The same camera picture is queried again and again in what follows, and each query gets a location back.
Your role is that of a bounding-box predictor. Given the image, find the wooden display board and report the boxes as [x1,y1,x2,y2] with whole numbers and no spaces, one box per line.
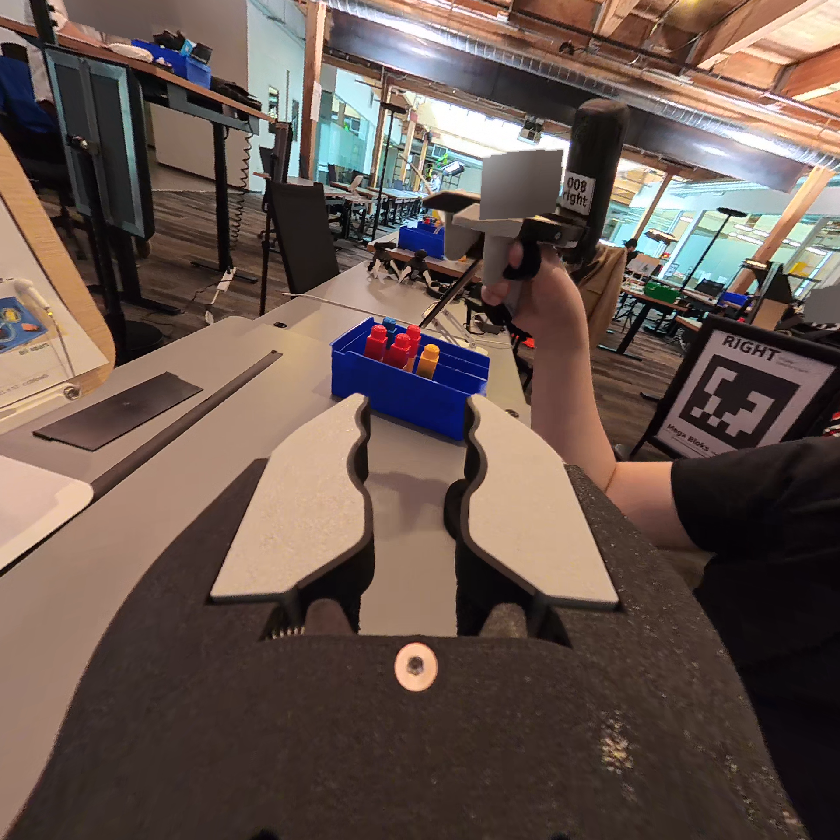
[0,134,117,396]

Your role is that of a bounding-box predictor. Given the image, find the person's right forearm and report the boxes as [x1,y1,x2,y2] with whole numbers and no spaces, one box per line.
[527,315,685,553]

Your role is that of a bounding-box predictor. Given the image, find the printed instruction sheet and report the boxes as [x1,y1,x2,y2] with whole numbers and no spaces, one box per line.
[0,197,110,412]

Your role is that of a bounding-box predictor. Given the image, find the coiled black cable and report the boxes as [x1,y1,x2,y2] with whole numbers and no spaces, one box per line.
[228,133,256,265]

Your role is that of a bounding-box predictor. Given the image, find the black chair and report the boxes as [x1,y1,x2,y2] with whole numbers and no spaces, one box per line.
[259,179,342,317]

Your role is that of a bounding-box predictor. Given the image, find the black white pattern sign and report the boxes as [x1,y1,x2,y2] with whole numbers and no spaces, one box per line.
[629,313,840,462]

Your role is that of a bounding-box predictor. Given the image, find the person's black shirt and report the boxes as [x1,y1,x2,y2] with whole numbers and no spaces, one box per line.
[671,435,840,840]

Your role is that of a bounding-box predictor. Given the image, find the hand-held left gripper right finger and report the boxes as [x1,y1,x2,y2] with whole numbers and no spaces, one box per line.
[459,395,620,622]

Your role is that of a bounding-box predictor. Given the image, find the slanted display board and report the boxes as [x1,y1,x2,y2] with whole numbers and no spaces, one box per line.
[419,258,488,330]

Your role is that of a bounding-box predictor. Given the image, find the person's right hand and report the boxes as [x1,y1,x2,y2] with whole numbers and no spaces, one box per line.
[481,239,589,345]

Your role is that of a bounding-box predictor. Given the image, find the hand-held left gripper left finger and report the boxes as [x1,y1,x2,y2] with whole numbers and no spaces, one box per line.
[210,394,375,618]

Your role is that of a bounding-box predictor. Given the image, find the wooden standing desk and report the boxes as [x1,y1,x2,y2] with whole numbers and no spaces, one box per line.
[0,16,275,284]

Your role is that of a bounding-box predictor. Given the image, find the black floor lamp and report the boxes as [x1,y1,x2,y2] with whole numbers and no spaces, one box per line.
[678,206,750,298]

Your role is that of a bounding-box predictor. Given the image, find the black oval pad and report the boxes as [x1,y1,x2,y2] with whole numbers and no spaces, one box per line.
[444,479,471,540]

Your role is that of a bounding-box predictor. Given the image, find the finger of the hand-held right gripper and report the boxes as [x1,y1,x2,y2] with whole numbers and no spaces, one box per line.
[443,205,492,262]
[422,190,485,214]

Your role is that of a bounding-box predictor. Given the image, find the brown coat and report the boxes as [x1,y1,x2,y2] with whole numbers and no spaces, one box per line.
[576,243,629,332]

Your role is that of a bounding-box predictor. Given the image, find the blue jacket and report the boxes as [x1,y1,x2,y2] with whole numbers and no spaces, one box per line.
[0,56,59,135]

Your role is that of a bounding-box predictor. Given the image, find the black rectangular pad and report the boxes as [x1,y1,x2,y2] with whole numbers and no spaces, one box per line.
[33,371,203,452]

